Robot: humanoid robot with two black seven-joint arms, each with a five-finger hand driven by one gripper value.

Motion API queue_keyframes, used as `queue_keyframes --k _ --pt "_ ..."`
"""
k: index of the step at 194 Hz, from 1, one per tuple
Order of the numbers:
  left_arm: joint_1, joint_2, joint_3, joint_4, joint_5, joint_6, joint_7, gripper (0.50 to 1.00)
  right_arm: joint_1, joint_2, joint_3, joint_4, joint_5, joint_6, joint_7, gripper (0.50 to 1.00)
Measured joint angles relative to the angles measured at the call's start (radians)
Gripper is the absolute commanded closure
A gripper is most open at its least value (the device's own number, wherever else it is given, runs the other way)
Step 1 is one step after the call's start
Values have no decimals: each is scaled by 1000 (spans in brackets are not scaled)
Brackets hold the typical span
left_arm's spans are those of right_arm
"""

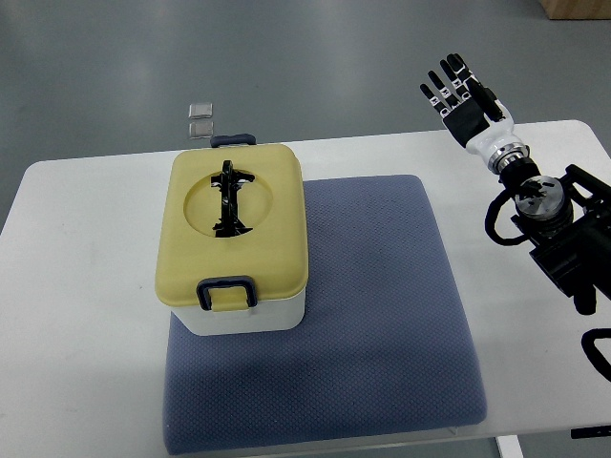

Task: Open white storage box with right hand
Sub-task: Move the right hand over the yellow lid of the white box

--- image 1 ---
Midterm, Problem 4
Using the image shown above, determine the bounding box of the black cable loop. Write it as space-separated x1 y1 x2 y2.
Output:
580 326 611 385

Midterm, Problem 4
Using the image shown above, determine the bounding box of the blue grey cushion mat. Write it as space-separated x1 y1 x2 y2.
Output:
163 175 487 454

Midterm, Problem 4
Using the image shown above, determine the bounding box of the black bracket at table edge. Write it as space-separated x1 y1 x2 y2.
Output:
570 425 611 440

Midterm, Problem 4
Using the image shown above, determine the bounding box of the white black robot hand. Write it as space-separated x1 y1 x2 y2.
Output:
420 53 529 175

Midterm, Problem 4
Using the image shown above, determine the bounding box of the white storage box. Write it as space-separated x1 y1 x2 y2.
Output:
171 289 306 336

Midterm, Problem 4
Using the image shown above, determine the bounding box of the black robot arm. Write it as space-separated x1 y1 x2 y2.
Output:
484 157 610 316

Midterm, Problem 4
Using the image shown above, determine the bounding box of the upper metal floor plate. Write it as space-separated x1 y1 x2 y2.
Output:
188 102 214 119

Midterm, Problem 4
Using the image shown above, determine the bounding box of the yellow box lid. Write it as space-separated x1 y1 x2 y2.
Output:
155 144 308 311

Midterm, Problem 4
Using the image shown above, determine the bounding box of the wooden box corner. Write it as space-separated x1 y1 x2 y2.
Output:
539 0 610 20

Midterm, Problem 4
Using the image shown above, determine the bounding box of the white table leg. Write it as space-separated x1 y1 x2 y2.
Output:
495 435 524 458

